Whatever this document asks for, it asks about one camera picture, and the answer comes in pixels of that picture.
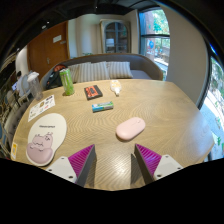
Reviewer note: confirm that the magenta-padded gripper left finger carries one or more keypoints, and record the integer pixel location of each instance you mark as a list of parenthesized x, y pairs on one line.
[(63, 168)]

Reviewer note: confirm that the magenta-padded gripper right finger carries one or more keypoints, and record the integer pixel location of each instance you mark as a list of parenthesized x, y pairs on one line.
[(166, 166)]

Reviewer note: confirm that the pink computer mouse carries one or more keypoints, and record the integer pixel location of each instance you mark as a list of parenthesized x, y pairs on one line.
[(130, 128)]

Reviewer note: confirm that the white hippo-print mouse pad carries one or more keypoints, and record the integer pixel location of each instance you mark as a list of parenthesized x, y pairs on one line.
[(46, 133)]

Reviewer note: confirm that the white sticker sheet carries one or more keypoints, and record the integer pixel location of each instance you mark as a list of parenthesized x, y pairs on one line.
[(40, 107)]

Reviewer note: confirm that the grey tufted chair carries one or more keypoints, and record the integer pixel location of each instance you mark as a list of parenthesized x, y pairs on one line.
[(13, 121)]

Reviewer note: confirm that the small green-blue packet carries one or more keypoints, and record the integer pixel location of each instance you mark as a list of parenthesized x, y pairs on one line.
[(102, 106)]

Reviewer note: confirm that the black box with orange print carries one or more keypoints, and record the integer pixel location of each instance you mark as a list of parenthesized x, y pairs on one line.
[(93, 92)]

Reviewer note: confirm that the green drink can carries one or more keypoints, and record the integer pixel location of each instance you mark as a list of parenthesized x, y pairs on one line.
[(67, 82)]

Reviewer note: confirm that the clear shaker bottle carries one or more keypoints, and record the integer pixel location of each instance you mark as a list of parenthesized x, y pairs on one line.
[(35, 86)]

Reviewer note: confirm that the black backpack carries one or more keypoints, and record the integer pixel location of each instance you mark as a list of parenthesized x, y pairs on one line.
[(53, 78)]

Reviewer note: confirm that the white plastic tube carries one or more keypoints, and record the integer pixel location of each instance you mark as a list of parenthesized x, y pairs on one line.
[(115, 87)]

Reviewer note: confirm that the striped cushion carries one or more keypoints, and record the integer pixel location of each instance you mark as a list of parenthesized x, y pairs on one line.
[(85, 72), (120, 69), (75, 73), (100, 70)]

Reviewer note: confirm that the grey curved sofa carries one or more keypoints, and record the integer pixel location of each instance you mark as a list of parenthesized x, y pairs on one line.
[(145, 68)]

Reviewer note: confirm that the brown wooden door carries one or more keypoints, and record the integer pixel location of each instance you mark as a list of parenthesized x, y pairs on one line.
[(46, 55)]

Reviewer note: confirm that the dark-framed window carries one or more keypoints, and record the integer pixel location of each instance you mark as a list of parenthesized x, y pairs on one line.
[(155, 40)]

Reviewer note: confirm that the white door sign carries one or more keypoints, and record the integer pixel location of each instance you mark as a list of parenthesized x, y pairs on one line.
[(57, 38)]

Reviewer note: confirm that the glass-door cabinet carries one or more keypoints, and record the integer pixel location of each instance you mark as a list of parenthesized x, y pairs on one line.
[(115, 37)]

